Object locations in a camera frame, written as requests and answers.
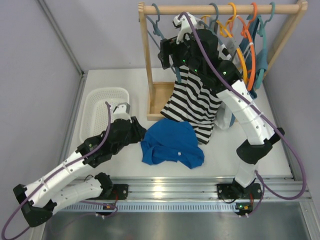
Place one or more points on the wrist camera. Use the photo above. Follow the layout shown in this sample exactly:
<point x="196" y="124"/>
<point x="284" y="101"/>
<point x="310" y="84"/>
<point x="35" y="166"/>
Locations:
<point x="121" y="111"/>
<point x="184" y="26"/>

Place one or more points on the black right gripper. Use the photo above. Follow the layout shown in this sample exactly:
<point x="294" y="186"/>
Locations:
<point x="169" y="47"/>

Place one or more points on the black white striped tank top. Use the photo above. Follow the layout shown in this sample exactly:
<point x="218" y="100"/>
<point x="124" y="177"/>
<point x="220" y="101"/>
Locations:
<point x="195" y="103"/>

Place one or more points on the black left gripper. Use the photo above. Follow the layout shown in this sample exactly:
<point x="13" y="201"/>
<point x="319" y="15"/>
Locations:
<point x="135" y="128"/>

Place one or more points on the aluminium mounting rail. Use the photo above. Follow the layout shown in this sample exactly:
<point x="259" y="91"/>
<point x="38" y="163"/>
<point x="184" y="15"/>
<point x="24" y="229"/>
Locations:
<point x="175" y="189"/>

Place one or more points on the grey tank top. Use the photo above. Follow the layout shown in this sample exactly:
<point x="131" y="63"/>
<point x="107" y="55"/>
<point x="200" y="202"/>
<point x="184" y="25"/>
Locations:
<point x="225" y="117"/>

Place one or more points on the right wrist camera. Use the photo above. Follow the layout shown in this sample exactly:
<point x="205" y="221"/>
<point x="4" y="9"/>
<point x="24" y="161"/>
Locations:
<point x="184" y="26"/>

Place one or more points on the wooden clothes rack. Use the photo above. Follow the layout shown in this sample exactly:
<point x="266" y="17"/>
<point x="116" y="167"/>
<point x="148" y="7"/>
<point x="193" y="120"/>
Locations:
<point x="160" y="92"/>

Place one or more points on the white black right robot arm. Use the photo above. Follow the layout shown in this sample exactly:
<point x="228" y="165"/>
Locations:
<point x="260" y="135"/>

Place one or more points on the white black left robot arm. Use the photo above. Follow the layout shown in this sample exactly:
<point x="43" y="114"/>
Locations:
<point x="45" y="197"/>

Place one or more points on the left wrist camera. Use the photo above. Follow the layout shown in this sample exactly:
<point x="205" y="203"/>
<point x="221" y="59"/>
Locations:
<point x="121" y="111"/>

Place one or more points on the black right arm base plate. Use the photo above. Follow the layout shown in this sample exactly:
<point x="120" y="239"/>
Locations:
<point x="230" y="192"/>

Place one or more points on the white perforated plastic basket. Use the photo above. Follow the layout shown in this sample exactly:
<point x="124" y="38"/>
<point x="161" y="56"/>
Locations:
<point x="95" y="114"/>

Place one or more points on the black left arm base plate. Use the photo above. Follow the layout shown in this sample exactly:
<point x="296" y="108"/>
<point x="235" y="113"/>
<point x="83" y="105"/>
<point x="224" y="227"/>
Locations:
<point x="119" y="192"/>

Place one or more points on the orange hanger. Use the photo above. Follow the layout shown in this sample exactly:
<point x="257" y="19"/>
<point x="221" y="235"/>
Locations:
<point x="250" y="49"/>

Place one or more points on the white slotted cable duct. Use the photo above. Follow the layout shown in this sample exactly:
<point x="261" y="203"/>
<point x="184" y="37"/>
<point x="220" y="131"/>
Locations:
<point x="157" y="207"/>

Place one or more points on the teal blue tank top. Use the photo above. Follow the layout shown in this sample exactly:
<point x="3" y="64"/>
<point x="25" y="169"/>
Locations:
<point x="243" y="44"/>

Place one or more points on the yellow hanger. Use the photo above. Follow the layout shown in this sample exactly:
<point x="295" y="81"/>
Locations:
<point x="238" y="55"/>

